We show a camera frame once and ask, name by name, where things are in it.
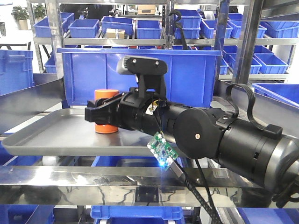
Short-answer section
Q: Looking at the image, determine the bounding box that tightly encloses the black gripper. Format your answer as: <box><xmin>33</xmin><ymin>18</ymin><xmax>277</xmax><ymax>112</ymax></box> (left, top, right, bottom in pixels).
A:
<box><xmin>85</xmin><ymin>91</ymin><xmax>170</xmax><ymax>136</ymax></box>

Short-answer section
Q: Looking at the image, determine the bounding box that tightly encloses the orange cylindrical capacitor 4680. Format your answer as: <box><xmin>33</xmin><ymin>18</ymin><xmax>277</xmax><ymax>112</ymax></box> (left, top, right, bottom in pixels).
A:
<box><xmin>94</xmin><ymin>89</ymin><xmax>119</xmax><ymax>134</ymax></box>

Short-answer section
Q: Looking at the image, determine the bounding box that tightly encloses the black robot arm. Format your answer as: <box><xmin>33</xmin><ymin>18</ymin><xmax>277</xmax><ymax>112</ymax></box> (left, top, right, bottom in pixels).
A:
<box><xmin>85</xmin><ymin>90</ymin><xmax>299</xmax><ymax>194</ymax></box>

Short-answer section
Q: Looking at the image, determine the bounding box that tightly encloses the blue bin lower shelf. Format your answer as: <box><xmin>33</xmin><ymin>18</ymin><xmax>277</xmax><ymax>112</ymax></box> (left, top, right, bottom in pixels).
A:
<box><xmin>90</xmin><ymin>156</ymin><xmax>185</xmax><ymax>224</ymax></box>

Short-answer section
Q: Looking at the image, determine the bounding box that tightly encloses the grey metal tray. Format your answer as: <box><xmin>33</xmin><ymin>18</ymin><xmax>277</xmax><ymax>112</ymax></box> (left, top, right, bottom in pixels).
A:
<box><xmin>2</xmin><ymin>108</ymin><xmax>152</xmax><ymax>156</ymax></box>

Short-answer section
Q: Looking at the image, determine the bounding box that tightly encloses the small cardboard box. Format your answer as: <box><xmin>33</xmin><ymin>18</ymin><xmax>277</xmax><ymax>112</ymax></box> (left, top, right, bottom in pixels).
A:
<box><xmin>106</xmin><ymin>28</ymin><xmax>125</xmax><ymax>39</ymax></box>

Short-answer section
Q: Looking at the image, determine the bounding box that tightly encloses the green circuit board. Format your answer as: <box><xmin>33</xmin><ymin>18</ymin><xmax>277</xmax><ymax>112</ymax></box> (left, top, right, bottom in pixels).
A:
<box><xmin>147</xmin><ymin>132</ymin><xmax>178</xmax><ymax>170</ymax></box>

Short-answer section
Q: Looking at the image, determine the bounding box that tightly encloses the large blue plastic bin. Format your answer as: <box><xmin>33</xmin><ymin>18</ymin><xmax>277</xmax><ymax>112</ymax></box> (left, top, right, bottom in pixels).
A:
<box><xmin>57</xmin><ymin>48</ymin><xmax>221</xmax><ymax>108</ymax></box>

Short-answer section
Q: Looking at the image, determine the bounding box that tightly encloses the blue bin left side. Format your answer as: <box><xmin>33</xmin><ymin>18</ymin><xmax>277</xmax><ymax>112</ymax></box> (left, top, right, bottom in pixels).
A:
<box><xmin>0</xmin><ymin>49</ymin><xmax>34</xmax><ymax>95</ymax></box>

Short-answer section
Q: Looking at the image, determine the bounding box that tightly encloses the potted green plant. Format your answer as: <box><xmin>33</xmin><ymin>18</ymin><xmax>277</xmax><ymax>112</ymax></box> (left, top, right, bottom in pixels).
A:
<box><xmin>11</xmin><ymin>6</ymin><xmax>29</xmax><ymax>30</ymax></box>

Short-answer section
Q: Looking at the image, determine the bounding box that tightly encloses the blue bin right side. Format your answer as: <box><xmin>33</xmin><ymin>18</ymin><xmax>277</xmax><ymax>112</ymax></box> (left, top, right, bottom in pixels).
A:
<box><xmin>252</xmin><ymin>83</ymin><xmax>299</xmax><ymax>108</ymax></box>

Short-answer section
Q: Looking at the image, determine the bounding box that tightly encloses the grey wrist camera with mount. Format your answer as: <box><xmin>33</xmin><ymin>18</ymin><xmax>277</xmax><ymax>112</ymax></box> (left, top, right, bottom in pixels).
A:
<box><xmin>116</xmin><ymin>55</ymin><xmax>168</xmax><ymax>98</ymax></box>

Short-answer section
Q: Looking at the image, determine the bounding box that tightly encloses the black braided cable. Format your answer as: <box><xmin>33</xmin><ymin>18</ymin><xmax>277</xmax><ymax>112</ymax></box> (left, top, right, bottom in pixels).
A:
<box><xmin>170</xmin><ymin>158</ymin><xmax>222</xmax><ymax>224</ymax></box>

